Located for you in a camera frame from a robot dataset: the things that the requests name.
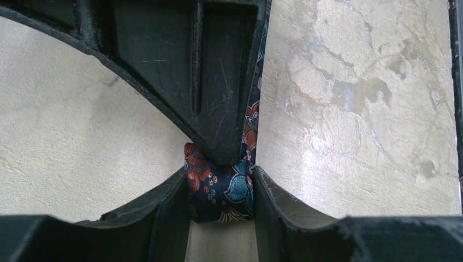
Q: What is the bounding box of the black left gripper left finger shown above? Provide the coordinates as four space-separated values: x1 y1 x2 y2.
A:
1 169 191 261

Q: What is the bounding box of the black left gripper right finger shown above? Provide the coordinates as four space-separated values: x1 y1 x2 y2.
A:
253 166 462 261

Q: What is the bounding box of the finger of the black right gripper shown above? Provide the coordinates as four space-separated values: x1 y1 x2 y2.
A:
1 1 270 165

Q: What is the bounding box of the navy floral tie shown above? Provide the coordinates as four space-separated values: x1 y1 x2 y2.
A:
184 1 272 223

